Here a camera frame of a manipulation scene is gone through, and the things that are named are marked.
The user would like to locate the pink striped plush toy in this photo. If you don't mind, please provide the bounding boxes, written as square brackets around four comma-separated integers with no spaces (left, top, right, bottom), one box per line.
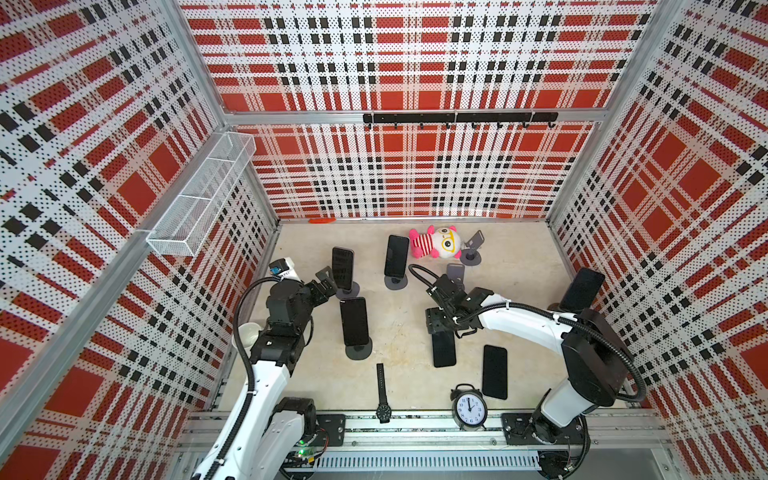
[408,225,464,259]

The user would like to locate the black wall hook rail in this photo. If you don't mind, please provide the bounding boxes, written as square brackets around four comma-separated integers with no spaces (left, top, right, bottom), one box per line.
[362,111,559,126]

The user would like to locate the grey phone stand middle back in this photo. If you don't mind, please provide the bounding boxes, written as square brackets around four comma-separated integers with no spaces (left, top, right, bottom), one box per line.
[384,275,408,291]

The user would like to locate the grey phone stand centre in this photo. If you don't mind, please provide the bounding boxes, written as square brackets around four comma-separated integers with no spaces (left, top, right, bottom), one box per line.
[446,263,465,288]

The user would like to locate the white cup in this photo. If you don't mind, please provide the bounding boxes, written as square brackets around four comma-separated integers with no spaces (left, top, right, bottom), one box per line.
[237,322,262,354]

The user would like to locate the black wrist watch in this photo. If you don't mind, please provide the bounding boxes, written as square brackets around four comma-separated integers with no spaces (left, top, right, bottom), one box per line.
[376,363,392,424]

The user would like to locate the grey phone stand back left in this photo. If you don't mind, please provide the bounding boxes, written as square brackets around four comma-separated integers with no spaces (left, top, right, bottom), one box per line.
[336,282,360,300]

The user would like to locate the red marker pen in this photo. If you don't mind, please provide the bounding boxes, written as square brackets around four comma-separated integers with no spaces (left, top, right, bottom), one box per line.
[308,217,337,225]

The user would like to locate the grey phone stand front left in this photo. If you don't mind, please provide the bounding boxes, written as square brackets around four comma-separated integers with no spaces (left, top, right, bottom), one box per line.
[345,338,373,361]

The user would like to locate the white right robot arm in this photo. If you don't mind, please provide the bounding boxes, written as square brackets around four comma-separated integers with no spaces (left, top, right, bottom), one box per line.
[419,274,648,445]

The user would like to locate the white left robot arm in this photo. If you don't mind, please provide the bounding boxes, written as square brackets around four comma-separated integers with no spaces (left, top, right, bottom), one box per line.
[191,258,337,479]

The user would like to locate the black alarm clock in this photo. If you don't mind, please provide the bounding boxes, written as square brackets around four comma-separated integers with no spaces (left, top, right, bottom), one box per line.
[450,383,488,431]

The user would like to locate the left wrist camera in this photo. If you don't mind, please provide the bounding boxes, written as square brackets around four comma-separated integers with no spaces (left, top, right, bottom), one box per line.
[268,257,300,281]

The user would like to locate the black phone purple case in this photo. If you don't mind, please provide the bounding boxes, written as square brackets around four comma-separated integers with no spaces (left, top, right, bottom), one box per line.
[340,297,370,347]

